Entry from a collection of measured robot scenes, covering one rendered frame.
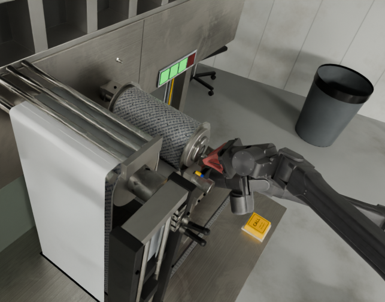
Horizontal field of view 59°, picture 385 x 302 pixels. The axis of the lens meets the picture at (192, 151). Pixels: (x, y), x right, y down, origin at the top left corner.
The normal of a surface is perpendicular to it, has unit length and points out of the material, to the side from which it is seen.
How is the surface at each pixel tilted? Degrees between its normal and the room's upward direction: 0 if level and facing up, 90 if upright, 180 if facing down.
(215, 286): 0
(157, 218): 0
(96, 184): 90
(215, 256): 0
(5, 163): 90
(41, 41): 90
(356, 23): 90
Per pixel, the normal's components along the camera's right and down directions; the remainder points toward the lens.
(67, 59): 0.82, 0.49
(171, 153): -0.55, 0.55
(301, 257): 0.18, -0.71
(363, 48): -0.29, 0.63
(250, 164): -0.62, 0.16
